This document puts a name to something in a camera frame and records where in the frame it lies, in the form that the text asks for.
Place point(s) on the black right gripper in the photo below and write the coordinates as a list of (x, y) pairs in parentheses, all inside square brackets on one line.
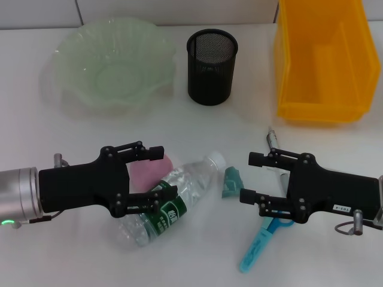
[(329, 188)]

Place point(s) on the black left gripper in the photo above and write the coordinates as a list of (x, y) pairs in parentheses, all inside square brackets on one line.
[(77, 185)]

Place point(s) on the pink peach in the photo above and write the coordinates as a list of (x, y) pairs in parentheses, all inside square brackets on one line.
[(146, 175)]

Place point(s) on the clear green-label water bottle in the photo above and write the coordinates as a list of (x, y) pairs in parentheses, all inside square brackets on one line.
[(194, 176)]

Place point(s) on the blue sheathed scissors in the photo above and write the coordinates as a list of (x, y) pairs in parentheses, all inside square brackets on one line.
[(254, 251)]

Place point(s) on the silver ballpoint pen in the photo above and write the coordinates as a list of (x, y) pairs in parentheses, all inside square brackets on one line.
[(273, 139)]

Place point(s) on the green glass fruit plate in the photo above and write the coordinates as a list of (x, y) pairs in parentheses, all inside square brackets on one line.
[(119, 71)]

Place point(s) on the black mesh pen holder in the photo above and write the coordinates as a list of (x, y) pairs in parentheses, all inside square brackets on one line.
[(211, 80)]

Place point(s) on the yellow plastic bin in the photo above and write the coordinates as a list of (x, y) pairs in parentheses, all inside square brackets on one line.
[(326, 107)]

